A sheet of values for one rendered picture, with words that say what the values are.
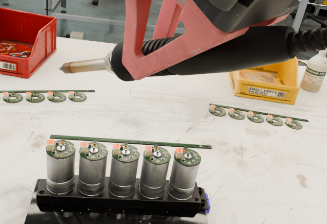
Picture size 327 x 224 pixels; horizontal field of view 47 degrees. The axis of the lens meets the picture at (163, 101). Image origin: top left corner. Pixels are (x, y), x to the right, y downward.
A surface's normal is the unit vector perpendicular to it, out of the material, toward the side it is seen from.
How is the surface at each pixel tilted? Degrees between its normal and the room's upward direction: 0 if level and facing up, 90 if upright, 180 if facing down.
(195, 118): 0
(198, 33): 108
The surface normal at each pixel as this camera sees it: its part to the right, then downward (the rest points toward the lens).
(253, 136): 0.15, -0.86
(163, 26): -0.60, 0.26
